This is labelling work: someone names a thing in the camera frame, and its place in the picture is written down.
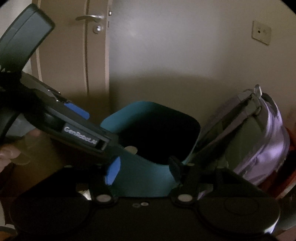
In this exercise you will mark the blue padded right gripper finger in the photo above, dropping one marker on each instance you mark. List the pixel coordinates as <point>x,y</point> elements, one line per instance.
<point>112,171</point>

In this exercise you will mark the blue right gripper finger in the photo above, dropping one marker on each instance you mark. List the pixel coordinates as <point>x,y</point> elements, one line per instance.
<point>81,112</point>

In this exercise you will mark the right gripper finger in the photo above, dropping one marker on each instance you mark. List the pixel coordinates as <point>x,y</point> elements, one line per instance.
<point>200,183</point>

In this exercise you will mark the dark teal trash bin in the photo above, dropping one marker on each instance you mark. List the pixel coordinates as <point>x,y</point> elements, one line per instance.
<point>151,137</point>

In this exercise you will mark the person's left hand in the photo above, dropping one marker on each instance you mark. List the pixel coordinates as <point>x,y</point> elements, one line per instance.
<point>10,153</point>

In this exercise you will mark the beige wooden door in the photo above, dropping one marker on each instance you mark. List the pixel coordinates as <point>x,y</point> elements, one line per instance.
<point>72,59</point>

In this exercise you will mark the purple grey backpack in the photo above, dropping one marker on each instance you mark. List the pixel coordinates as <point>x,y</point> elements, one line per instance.
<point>246,135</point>

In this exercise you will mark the red black backpack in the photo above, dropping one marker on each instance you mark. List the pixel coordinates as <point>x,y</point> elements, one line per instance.
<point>283,180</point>

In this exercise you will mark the silver door handle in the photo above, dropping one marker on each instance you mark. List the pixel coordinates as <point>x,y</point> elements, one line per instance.
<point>93,18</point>

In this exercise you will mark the beige wall socket plate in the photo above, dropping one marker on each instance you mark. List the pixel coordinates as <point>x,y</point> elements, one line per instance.
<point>261,32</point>

